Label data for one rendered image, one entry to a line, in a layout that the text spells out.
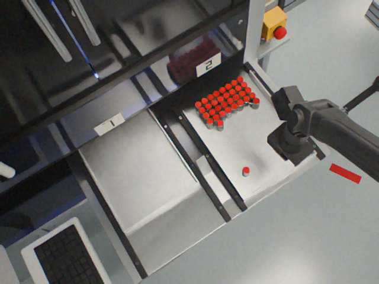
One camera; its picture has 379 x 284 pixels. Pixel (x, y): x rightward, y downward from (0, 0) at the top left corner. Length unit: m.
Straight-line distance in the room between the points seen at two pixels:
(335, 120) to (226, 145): 0.51
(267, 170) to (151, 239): 0.40
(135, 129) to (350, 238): 1.28
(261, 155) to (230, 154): 0.10
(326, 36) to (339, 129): 1.81
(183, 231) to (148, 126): 0.35
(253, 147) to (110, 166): 0.45
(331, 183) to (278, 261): 0.49
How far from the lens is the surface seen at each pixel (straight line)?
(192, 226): 1.19
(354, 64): 2.50
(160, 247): 1.19
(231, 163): 1.22
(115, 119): 1.15
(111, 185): 1.25
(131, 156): 1.26
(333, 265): 2.12
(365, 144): 0.74
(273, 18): 1.29
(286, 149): 0.98
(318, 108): 0.85
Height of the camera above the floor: 2.05
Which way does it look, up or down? 69 degrees down
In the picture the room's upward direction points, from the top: 12 degrees counter-clockwise
